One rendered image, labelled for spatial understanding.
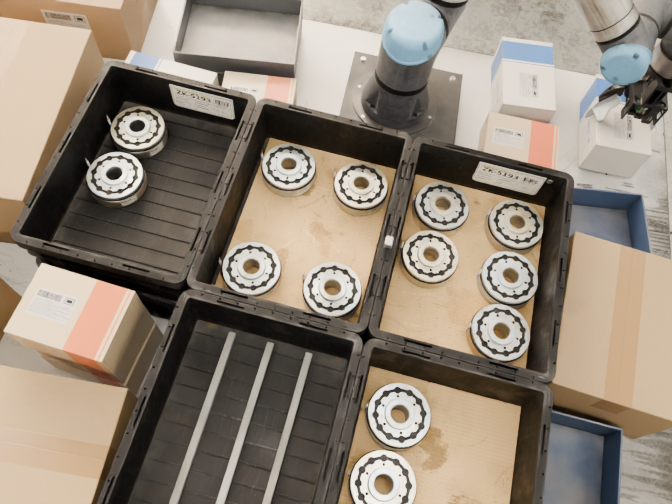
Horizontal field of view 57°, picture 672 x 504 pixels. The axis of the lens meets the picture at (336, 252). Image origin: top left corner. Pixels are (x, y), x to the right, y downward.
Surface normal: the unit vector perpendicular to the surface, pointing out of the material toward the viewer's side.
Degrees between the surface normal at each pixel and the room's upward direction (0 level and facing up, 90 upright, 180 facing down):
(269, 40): 0
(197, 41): 0
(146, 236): 0
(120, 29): 90
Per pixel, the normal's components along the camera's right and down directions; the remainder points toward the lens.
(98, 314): 0.06, -0.43
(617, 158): -0.19, 0.88
